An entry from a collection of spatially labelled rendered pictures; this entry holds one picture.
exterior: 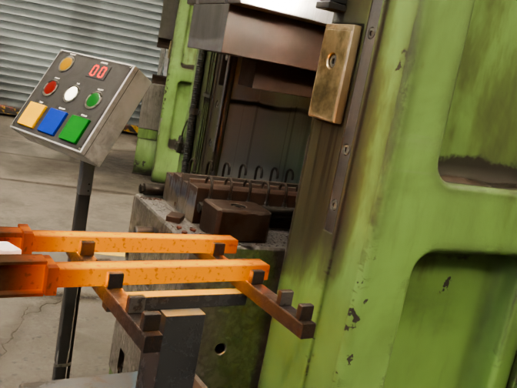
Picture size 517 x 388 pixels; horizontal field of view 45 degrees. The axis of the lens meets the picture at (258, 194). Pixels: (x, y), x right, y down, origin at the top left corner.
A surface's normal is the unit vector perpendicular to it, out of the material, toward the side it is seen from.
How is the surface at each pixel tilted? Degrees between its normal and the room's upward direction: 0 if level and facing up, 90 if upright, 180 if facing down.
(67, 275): 90
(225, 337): 90
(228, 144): 90
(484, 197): 89
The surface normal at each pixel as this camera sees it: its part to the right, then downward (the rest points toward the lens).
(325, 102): -0.88, -0.07
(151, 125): 0.14, 0.22
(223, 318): 0.44, 0.26
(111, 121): 0.77, 0.26
